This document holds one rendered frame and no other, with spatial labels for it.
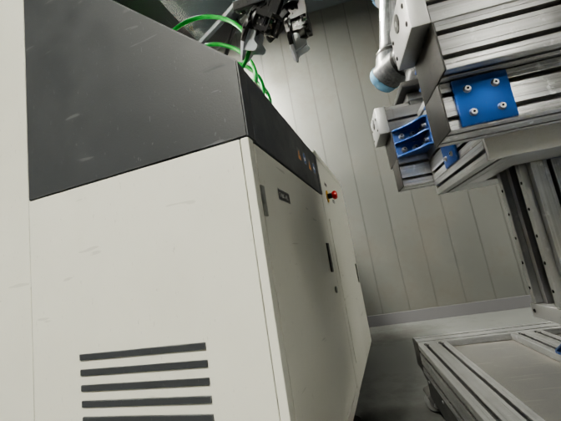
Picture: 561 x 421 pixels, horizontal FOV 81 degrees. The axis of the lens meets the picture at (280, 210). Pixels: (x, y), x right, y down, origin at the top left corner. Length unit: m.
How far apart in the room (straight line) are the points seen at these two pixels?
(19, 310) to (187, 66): 0.67
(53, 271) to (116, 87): 0.43
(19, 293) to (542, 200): 1.19
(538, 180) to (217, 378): 0.77
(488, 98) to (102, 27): 0.83
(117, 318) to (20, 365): 0.29
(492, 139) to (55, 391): 1.03
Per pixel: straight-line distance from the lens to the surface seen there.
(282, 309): 0.62
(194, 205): 0.65
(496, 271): 2.89
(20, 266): 0.99
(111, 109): 0.85
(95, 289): 0.81
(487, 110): 0.68
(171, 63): 0.79
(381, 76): 1.38
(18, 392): 1.01
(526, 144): 0.79
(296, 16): 1.27
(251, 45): 1.12
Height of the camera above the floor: 0.54
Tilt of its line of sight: 10 degrees up
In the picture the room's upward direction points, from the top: 9 degrees counter-clockwise
